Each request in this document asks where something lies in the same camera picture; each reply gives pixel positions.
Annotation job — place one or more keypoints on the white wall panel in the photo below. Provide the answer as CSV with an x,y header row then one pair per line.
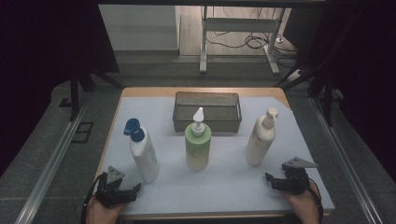
x,y
140,28

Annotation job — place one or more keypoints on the black metal stand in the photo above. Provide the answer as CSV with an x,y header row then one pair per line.
x,y
327,99
74,93

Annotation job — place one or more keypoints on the cream pump bottle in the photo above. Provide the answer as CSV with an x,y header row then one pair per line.
x,y
260,143

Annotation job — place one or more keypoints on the wooden table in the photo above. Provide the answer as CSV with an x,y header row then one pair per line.
x,y
149,91

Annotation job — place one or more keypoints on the green pump bottle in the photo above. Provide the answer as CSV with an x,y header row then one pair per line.
x,y
197,149

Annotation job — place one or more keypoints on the white bottle with blue cap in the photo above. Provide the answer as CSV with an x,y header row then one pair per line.
x,y
144,155

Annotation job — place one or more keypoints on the person's right hand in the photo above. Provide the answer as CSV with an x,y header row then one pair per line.
x,y
306,208

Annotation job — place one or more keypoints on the dark curtain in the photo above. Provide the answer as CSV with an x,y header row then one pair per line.
x,y
367,77
37,62

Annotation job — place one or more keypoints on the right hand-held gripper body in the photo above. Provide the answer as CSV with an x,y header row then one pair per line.
x,y
295,182

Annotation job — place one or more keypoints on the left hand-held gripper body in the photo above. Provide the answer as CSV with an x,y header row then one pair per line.
x,y
109,193

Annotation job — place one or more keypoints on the grey metal mesh basket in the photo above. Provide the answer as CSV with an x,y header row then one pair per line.
x,y
218,109

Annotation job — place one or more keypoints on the white power strip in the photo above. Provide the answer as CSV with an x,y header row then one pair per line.
x,y
294,75

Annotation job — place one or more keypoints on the white metal stand frame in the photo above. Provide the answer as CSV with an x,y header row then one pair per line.
x,y
239,24

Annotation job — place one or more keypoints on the person's left hand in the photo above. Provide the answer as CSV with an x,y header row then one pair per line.
x,y
99,214

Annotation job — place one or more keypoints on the aluminium rail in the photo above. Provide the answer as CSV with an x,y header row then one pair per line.
x,y
46,174
345,168

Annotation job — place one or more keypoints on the white foam mat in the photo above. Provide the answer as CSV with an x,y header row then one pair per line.
x,y
236,186

